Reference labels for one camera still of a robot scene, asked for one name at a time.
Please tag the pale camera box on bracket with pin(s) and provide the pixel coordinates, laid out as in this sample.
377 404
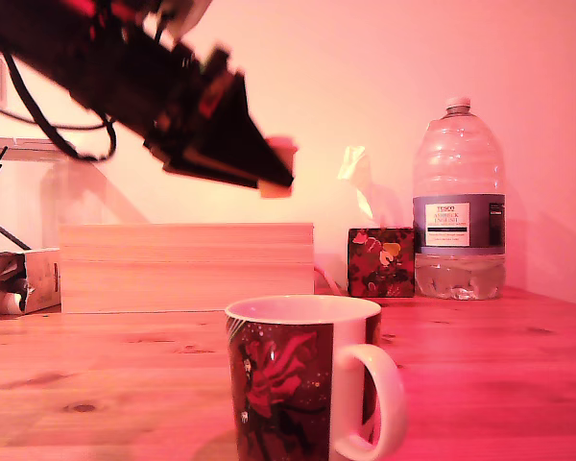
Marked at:
192 12

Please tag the white mug with dark print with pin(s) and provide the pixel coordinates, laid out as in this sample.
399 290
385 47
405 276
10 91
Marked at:
278 384

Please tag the white bottle cap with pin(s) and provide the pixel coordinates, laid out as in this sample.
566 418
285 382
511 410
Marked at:
457 101

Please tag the dark floral tissue box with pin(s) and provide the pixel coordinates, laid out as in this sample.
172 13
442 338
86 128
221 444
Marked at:
381 261

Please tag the pale wooden box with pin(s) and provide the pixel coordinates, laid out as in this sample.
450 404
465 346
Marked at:
187 269

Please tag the large clear water bottle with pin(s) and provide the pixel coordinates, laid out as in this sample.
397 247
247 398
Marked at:
458 158

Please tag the black straw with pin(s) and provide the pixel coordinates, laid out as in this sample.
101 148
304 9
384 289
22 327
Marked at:
12 236

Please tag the grey carton box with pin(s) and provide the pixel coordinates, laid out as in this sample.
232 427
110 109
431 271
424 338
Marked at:
38 278

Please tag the white tissue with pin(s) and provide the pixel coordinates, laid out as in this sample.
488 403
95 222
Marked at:
365 187

